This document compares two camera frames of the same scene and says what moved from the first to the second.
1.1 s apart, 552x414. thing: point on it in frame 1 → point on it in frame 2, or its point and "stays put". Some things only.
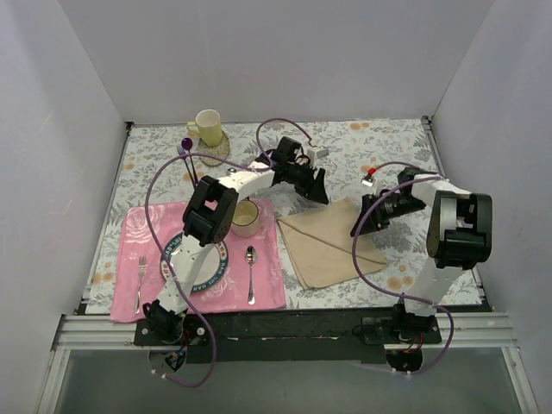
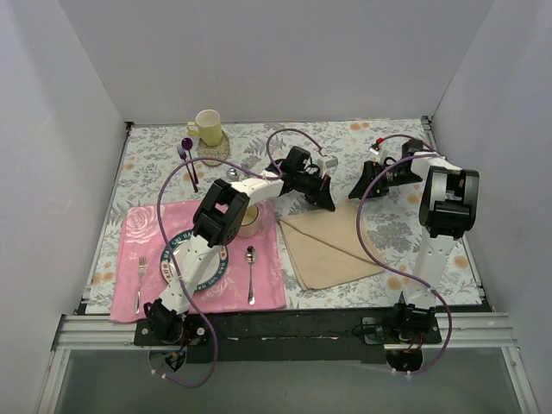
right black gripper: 373,211 → 374,178
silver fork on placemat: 142,266 stays put
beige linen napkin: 321,247 stays put
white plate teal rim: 212,271 stays put
